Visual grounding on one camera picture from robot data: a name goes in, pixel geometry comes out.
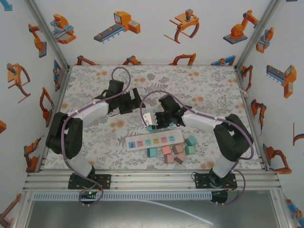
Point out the aluminium side rail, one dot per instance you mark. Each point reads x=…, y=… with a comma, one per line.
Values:
x=56, y=104
x=241, y=83

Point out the aluminium frame post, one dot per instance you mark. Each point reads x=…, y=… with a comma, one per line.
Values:
x=48, y=33
x=257, y=33

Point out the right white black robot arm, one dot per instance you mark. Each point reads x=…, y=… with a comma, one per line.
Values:
x=232, y=140

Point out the salmon pink plug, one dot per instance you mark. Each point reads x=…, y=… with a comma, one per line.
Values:
x=166, y=150

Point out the white plastic tube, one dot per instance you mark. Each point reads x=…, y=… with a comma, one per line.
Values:
x=180, y=210

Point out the aluminium front rail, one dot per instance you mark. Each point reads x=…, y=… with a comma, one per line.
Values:
x=152, y=181

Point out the aluminium frame leg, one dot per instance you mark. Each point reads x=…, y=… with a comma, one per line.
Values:
x=23, y=211
x=281, y=209

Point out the green plug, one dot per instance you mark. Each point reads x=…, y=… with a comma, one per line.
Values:
x=190, y=150

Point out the white power strip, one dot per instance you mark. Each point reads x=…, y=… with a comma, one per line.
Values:
x=155, y=141

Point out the floral table mat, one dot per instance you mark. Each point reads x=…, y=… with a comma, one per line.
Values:
x=190, y=78

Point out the teal plug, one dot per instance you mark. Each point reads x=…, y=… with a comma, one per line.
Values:
x=191, y=140
x=152, y=152

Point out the small black controller box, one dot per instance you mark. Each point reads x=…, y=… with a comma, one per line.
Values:
x=89, y=195
x=219, y=196

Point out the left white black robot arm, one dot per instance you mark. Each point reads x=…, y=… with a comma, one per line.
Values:
x=79, y=164

